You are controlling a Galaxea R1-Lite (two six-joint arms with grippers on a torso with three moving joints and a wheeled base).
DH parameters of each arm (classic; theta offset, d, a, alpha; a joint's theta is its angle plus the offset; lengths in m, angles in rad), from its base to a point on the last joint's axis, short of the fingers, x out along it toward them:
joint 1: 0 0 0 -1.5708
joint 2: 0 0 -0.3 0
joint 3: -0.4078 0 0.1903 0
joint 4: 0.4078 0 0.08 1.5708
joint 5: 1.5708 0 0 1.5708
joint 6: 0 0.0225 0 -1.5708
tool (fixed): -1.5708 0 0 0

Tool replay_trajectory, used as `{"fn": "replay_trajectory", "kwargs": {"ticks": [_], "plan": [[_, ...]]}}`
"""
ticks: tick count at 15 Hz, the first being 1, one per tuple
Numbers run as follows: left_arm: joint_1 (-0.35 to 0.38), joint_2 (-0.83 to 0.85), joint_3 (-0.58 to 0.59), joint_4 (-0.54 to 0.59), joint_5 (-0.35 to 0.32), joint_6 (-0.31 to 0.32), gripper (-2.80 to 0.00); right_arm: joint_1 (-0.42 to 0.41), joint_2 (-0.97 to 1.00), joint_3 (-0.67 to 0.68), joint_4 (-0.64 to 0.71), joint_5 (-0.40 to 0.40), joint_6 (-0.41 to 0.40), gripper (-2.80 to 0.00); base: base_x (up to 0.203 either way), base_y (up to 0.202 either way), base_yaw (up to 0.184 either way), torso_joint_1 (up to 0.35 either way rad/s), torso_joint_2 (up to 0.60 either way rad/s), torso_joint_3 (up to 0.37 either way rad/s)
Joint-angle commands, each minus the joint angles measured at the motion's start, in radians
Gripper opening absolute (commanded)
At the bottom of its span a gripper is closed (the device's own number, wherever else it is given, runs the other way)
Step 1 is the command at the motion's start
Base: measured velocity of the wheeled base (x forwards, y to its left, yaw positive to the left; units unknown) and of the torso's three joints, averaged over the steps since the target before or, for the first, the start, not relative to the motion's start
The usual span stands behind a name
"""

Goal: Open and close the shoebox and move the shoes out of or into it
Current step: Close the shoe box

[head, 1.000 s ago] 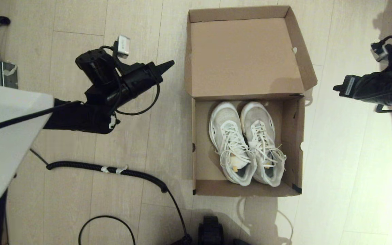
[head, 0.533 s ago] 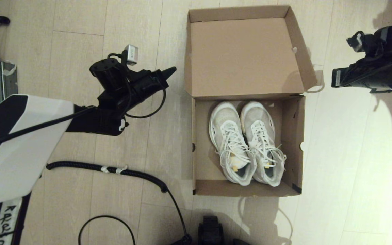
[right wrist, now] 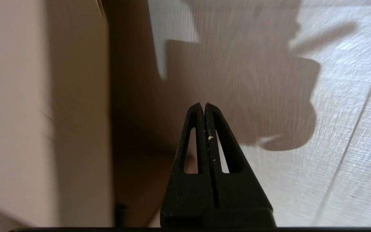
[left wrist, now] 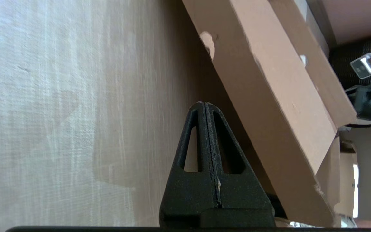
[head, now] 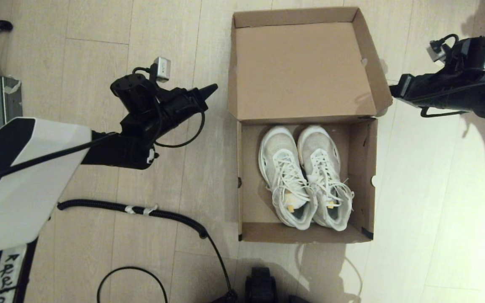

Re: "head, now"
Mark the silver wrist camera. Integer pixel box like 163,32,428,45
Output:
426,40,449,64
152,57,172,83

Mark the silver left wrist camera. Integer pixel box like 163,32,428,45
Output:
152,57,172,83

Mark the thin black cable loop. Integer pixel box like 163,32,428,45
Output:
97,266,168,303

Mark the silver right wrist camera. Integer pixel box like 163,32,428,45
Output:
426,40,449,64

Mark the black corrugated cable conduit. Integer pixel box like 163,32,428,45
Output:
56,199,238,303

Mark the black left wrist camera cable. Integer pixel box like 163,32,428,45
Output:
132,66,206,149

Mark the brown cardboard shoe box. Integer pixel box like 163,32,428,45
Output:
227,6,393,245

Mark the white lace-up sneaker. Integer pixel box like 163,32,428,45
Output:
296,125,354,232
258,125,318,230

